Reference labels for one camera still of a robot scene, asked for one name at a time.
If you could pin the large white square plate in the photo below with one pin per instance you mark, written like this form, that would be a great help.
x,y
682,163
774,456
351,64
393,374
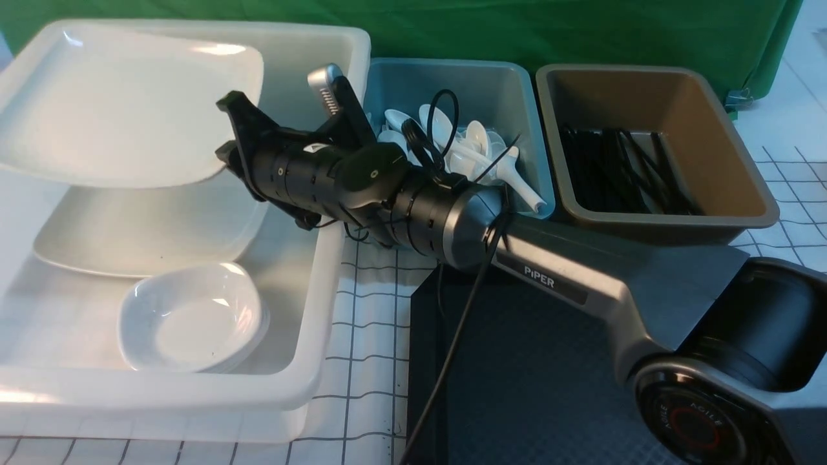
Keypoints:
x,y
104,106

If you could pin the metal clamp on backdrop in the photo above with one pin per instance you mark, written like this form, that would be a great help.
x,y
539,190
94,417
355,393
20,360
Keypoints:
x,y
738,100

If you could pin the black serving tray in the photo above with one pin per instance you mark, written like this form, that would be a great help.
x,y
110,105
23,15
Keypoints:
x,y
532,383

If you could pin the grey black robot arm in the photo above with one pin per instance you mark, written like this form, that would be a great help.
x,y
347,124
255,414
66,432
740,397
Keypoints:
x,y
726,351

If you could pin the white spoon back left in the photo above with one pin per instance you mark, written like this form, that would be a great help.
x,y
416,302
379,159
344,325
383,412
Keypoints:
x,y
400,122

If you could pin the white square plate in tub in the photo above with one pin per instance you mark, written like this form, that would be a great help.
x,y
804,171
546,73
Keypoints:
x,y
136,233

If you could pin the green backdrop cloth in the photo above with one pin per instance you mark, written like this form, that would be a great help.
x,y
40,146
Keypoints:
x,y
736,45

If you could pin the white spoon with upright handle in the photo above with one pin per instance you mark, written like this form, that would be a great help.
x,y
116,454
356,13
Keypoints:
x,y
505,170

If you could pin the small white bowl in tub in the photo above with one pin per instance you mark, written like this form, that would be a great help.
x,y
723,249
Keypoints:
x,y
245,352

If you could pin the brown plastic bin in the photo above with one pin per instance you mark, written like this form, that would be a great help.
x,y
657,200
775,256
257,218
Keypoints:
x,y
674,114

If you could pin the black chopsticks pile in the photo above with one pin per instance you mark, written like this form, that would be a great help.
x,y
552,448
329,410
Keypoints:
x,y
611,171

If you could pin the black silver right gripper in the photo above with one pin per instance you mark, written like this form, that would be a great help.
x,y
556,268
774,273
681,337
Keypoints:
x,y
339,171

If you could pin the blue plastic bin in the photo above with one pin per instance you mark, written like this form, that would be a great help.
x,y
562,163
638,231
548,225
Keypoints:
x,y
498,94

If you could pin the large white plastic tub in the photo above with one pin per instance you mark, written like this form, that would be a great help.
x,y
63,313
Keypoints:
x,y
264,399

